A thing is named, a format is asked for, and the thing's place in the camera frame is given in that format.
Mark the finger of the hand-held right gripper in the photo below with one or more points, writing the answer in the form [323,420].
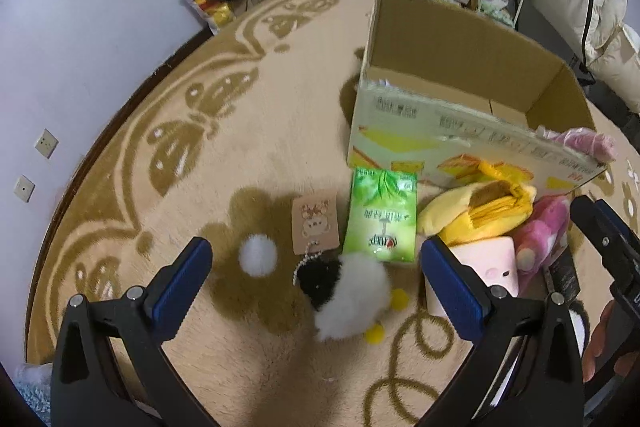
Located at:
[587,219]
[617,222]

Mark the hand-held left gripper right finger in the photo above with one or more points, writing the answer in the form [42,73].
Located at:
[452,289]

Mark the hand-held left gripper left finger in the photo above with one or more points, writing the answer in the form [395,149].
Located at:
[186,279]

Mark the pink spotted plush toy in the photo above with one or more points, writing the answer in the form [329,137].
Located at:
[540,232]

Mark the pale pink square plush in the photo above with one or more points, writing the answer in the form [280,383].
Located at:
[495,264]

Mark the pink knitted plush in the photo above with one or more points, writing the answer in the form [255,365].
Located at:
[587,142]

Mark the yellow plush toy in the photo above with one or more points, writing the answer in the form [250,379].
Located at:
[480,212]

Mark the green tissue packet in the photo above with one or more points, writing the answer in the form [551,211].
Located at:
[382,217]

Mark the black and white fluffy plush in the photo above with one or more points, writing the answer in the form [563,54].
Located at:
[345,292]

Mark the printed cardboard box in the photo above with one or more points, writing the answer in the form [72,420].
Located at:
[450,57]

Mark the person's right hand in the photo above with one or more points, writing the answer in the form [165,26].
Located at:
[607,342]

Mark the black card label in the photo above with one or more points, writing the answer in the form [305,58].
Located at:
[562,274]

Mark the white plush with black patch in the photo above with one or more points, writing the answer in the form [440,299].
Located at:
[580,327]

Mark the white pompom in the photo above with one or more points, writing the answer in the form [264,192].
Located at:
[257,256]

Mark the brown cardboard hang tag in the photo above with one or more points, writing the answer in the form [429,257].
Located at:
[314,222]

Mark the light blue fuzzy cloth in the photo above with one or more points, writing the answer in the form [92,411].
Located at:
[32,394]

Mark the pale green bag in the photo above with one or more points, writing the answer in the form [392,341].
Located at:
[495,7]

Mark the clear plastic bag of toys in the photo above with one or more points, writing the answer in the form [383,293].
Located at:
[210,4]

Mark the white wall socket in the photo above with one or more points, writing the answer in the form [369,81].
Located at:
[46,144]
[24,189]

